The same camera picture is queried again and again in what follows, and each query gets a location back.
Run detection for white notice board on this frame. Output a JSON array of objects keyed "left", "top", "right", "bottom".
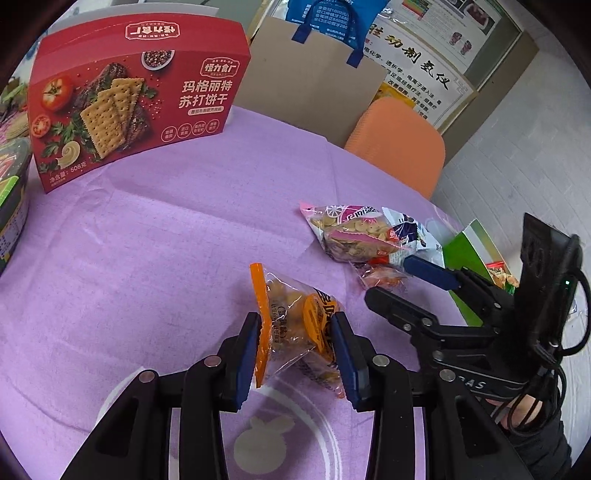
[{"left": 397, "top": 0, "right": 539, "bottom": 93}]

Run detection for pink cracker packet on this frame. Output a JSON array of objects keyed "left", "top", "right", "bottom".
[{"left": 299, "top": 200, "right": 407, "bottom": 264}]

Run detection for clear orange-edged snack packet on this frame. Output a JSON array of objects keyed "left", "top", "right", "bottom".
[{"left": 249, "top": 262, "right": 347, "bottom": 400}]

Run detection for orange chair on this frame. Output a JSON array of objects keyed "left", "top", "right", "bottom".
[{"left": 344, "top": 97, "right": 446, "bottom": 200}]

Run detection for small clear candy packet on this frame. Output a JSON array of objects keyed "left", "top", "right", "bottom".
[{"left": 353, "top": 261, "right": 411, "bottom": 292}]

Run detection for red cracker box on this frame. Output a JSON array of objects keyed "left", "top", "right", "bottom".
[{"left": 27, "top": 18, "right": 252, "bottom": 195}]

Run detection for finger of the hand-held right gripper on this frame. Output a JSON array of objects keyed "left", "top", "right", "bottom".
[
  {"left": 403, "top": 256, "right": 515, "bottom": 319},
  {"left": 364, "top": 287, "right": 462, "bottom": 352}
]

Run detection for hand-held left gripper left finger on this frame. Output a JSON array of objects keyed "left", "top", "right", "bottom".
[{"left": 60, "top": 311, "right": 263, "bottom": 480}]

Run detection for person's right hand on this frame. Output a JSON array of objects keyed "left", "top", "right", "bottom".
[{"left": 496, "top": 392, "right": 552, "bottom": 432}]

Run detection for colourful snack box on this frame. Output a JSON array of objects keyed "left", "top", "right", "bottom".
[{"left": 0, "top": 78, "right": 33, "bottom": 144}]

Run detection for green cardboard box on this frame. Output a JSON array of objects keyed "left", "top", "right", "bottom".
[{"left": 445, "top": 219, "right": 522, "bottom": 326}]

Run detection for person's right forearm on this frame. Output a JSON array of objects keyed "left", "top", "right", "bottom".
[{"left": 503, "top": 406, "right": 575, "bottom": 480}]

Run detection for blue shopping bag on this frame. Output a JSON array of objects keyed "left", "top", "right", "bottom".
[{"left": 284, "top": 0, "right": 393, "bottom": 51}]

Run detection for round dark green snack tin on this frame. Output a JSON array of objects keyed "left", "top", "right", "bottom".
[{"left": 0, "top": 138, "right": 32, "bottom": 278}]

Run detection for brown paper bag blue handles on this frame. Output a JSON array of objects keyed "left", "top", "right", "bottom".
[{"left": 247, "top": 2, "right": 393, "bottom": 148}]

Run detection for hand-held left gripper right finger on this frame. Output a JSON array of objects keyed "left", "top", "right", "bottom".
[{"left": 330, "top": 311, "right": 522, "bottom": 480}]

